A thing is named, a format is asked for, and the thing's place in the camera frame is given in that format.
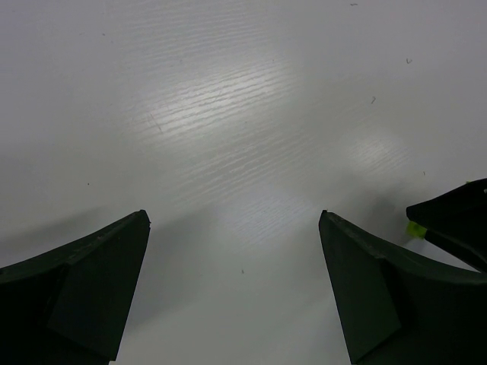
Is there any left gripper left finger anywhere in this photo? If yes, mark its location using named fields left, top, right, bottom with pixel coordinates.
left=1, top=210, right=151, bottom=364

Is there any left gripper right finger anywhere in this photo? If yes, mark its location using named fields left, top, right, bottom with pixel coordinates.
left=319, top=211, right=486, bottom=364

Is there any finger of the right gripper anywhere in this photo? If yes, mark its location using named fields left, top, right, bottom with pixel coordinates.
left=425, top=230, right=486, bottom=273
left=406, top=179, right=486, bottom=236

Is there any small lime curved piece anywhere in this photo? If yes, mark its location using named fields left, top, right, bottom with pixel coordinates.
left=406, top=221, right=428, bottom=240

